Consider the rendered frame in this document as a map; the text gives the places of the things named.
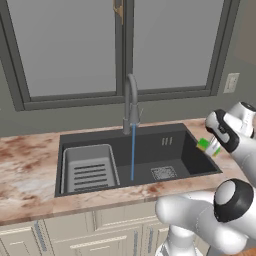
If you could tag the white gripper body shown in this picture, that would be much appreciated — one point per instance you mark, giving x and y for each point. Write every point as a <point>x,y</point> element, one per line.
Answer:
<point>212,148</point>

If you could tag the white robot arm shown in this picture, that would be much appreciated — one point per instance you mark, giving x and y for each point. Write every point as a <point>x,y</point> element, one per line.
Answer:
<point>196,216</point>

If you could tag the green and yellow sponge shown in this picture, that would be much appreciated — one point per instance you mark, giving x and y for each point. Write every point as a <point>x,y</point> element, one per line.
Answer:
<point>202,144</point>

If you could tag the metal sink drain strainer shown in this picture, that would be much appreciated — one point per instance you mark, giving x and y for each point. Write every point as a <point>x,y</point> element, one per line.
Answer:
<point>163,173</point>

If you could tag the dark grey sink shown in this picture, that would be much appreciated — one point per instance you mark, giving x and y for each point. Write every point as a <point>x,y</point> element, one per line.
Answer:
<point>156,150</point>

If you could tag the blue water stream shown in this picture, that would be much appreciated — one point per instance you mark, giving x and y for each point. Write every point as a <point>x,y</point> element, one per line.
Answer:
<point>133,150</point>

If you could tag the grey slotted sink basin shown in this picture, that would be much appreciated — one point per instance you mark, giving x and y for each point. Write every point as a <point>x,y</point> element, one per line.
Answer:
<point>88,168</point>

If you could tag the grey tap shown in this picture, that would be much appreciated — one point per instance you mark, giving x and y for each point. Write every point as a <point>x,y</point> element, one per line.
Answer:
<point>131,100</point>

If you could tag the cream cupboard door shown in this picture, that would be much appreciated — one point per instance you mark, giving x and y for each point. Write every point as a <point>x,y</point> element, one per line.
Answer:
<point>96,243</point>
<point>156,238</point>
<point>16,241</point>

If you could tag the cream drawer front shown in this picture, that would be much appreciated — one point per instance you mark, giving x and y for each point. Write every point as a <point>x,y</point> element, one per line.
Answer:
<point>123,215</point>

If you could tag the brass window latch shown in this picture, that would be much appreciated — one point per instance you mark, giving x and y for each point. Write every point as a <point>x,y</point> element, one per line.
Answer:
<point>118,9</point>

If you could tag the grey framed window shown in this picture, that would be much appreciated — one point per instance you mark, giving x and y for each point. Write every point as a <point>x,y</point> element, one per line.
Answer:
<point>73,46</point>

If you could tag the white wall socket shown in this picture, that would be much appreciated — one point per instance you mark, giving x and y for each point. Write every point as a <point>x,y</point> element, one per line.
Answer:
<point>231,82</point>

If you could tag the beige wall cupboard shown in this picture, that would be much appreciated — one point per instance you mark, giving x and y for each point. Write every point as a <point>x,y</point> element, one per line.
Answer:
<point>247,30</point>

